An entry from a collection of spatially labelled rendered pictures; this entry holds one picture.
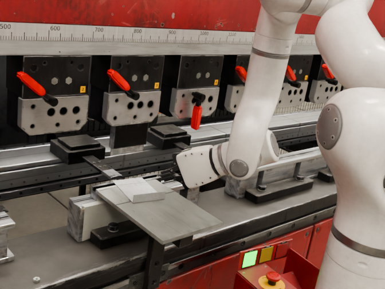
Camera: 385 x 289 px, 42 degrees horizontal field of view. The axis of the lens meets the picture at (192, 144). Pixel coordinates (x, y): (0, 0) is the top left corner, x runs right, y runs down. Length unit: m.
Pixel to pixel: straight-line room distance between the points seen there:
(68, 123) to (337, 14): 0.59
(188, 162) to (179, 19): 0.37
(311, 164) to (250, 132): 0.75
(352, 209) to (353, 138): 0.13
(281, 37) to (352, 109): 0.50
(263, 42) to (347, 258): 0.56
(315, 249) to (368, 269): 1.10
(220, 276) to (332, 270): 0.73
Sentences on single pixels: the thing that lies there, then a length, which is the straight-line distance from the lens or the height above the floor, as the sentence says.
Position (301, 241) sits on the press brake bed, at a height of 0.72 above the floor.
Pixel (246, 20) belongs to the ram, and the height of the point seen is 1.43.
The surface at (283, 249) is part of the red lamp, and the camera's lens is 1.53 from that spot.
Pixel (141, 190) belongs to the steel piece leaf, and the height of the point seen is 1.00.
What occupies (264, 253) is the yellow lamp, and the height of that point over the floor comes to 0.82.
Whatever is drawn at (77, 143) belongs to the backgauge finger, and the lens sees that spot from 1.47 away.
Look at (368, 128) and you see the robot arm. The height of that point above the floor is 1.38.
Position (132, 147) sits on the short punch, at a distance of 1.30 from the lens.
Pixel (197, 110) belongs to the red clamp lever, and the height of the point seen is 1.21.
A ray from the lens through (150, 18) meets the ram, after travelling 1.18.
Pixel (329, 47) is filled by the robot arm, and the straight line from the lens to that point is 0.90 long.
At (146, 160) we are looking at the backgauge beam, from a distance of 1.67.
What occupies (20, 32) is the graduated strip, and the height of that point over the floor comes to 1.38.
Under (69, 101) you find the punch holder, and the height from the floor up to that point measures 1.24.
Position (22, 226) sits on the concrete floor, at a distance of 3.13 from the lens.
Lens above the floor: 1.55
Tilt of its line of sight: 19 degrees down
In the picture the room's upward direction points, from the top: 9 degrees clockwise
